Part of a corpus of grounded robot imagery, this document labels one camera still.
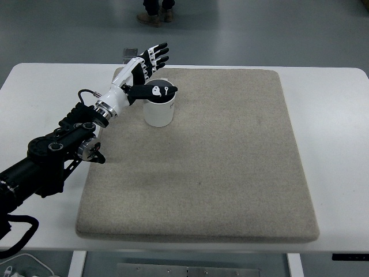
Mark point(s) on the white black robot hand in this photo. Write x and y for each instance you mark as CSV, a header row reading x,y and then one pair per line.
x,y
130,83

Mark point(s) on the white cup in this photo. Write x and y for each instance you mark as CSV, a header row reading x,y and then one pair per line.
x,y
159,113

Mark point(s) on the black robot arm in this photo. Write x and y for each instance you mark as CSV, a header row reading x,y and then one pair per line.
x,y
52,158

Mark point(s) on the small metal floor plate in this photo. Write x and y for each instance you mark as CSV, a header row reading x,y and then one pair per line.
x,y
130,52

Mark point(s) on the left brown shoe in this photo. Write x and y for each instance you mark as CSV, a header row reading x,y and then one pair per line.
x,y
153,21

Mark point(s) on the brown shoe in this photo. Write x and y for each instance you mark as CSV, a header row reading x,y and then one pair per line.
x,y
167,15
153,21

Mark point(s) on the right brown shoe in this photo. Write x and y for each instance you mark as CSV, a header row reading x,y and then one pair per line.
x,y
167,15

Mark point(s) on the beige felt mat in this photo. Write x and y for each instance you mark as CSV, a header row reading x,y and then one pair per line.
x,y
226,169

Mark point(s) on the white table leg left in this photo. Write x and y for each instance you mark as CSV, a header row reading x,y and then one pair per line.
x,y
77,264

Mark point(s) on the white table leg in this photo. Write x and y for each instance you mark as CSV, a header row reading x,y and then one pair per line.
x,y
77,264
295,265

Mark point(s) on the white table leg right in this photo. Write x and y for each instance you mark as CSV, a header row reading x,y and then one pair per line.
x,y
295,265

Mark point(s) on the black table control panel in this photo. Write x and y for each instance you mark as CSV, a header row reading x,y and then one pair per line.
x,y
350,256

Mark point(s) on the metal table base plate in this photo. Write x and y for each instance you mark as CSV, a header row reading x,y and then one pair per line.
x,y
129,269

